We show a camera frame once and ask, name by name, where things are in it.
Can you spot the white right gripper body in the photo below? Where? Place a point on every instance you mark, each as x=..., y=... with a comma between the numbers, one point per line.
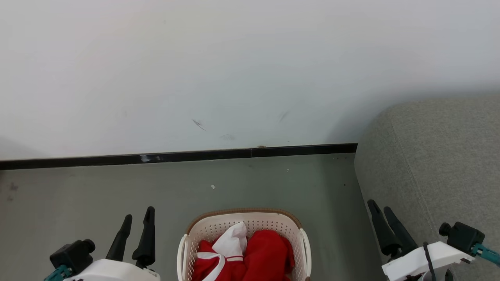
x=422, y=259

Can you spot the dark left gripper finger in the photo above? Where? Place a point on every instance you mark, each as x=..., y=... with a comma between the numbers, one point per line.
x=147, y=242
x=119, y=242

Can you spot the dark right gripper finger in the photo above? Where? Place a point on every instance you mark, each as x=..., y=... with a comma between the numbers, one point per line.
x=400, y=232
x=384, y=234

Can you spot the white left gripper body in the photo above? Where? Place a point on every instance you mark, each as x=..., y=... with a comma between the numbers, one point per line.
x=113, y=271

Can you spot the red garment white striped collar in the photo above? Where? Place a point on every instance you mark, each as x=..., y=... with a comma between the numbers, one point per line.
x=230, y=244

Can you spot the grey fabric sofa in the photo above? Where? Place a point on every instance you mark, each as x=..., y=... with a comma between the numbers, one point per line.
x=433, y=156

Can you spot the black baseboard strip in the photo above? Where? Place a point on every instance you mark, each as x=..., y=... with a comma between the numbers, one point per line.
x=195, y=156

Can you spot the white laundry basket brown rim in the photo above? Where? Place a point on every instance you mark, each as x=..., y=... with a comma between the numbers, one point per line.
x=273, y=222

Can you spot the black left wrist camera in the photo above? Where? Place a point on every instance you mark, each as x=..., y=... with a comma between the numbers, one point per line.
x=72, y=255

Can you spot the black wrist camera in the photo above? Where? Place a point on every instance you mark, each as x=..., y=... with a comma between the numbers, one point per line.
x=463, y=236
x=72, y=255

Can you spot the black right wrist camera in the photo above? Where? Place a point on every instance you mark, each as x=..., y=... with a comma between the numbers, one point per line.
x=463, y=236

